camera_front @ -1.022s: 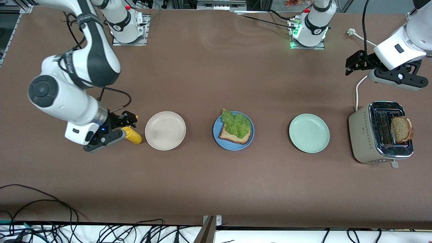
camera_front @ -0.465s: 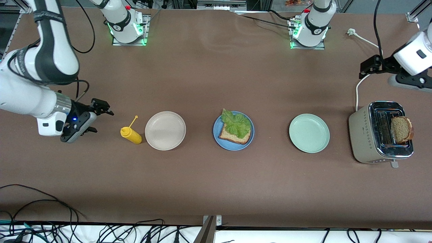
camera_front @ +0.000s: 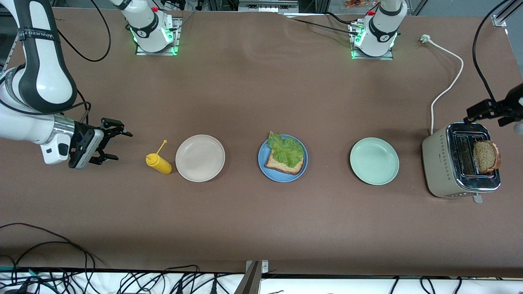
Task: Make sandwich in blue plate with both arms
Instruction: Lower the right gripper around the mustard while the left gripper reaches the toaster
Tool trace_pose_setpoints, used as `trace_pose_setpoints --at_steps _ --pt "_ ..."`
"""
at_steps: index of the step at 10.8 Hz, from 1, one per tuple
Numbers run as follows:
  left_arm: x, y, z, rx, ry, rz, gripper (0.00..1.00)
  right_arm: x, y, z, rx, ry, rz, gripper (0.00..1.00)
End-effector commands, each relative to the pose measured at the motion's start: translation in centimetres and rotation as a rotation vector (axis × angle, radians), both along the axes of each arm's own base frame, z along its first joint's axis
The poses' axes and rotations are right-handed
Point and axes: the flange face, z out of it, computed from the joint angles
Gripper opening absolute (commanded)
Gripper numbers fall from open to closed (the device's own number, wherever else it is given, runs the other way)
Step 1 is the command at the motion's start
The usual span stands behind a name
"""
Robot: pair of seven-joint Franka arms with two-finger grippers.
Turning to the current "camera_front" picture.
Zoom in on beige and chrome toaster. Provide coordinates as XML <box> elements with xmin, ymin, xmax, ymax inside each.
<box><xmin>422</xmin><ymin>122</ymin><xmax>502</xmax><ymax>204</ymax></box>

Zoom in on mint green round plate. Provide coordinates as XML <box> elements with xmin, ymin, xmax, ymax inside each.
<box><xmin>350</xmin><ymin>137</ymin><xmax>400</xmax><ymax>186</ymax></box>

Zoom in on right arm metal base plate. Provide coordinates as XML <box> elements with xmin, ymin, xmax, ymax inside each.
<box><xmin>135</xmin><ymin>17</ymin><xmax>181</xmax><ymax>56</ymax></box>

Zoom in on metal table edge bracket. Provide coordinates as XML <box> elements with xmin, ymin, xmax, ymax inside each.
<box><xmin>234</xmin><ymin>260</ymin><xmax>269</xmax><ymax>294</ymax></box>

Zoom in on white toaster power cable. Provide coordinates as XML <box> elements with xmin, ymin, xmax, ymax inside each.
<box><xmin>420</xmin><ymin>34</ymin><xmax>464</xmax><ymax>135</ymax></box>

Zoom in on black cable on table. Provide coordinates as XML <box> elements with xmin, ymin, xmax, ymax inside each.
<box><xmin>282</xmin><ymin>14</ymin><xmax>361</xmax><ymax>37</ymax></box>

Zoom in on aluminium corner rail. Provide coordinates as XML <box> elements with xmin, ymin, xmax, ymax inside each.
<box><xmin>492</xmin><ymin>0</ymin><xmax>521</xmax><ymax>28</ymax></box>

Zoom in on green lettuce leaf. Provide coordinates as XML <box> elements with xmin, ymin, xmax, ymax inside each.
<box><xmin>268</xmin><ymin>131</ymin><xmax>305</xmax><ymax>169</ymax></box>

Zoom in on beige round plate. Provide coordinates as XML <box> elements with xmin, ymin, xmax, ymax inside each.
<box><xmin>175</xmin><ymin>134</ymin><xmax>226</xmax><ymax>183</ymax></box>

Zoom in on yellow mustard squeeze bottle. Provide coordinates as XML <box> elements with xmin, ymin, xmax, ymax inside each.
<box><xmin>145</xmin><ymin>140</ymin><xmax>173</xmax><ymax>175</ymax></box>

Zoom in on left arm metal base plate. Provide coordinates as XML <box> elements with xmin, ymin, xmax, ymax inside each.
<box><xmin>351</xmin><ymin>22</ymin><xmax>394</xmax><ymax>61</ymax></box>

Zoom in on aluminium frame bar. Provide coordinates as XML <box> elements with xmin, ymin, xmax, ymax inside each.
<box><xmin>238</xmin><ymin>0</ymin><xmax>299</xmax><ymax>13</ymax></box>

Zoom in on brown toast bread slice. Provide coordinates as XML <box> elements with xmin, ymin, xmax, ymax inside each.
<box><xmin>265</xmin><ymin>147</ymin><xmax>305</xmax><ymax>175</ymax></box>
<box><xmin>473</xmin><ymin>140</ymin><xmax>502</xmax><ymax>174</ymax></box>

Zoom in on blue round plate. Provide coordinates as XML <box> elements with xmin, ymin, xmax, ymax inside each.
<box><xmin>258</xmin><ymin>134</ymin><xmax>308</xmax><ymax>183</ymax></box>

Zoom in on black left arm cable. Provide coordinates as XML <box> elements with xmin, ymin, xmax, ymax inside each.
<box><xmin>472</xmin><ymin>0</ymin><xmax>511</xmax><ymax>102</ymax></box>

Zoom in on tangled black cables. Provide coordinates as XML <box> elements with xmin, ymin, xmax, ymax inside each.
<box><xmin>0</xmin><ymin>223</ymin><xmax>246</xmax><ymax>294</ymax></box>

